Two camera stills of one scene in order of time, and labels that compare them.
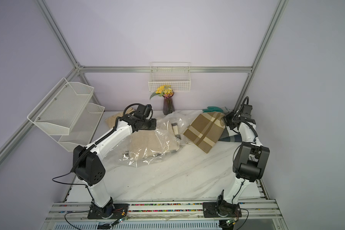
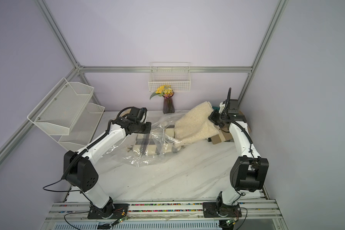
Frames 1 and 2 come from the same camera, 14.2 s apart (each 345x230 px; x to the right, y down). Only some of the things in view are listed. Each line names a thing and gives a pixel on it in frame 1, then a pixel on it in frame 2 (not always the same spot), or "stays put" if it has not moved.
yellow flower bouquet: [166, 90] stays put
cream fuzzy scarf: [144, 143] → [195, 125]
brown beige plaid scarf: [205, 130] → [224, 136]
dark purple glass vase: [168, 105] stays put
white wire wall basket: [169, 76] stays put
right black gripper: [227, 117] → [213, 118]
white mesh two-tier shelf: [67, 115] stays put
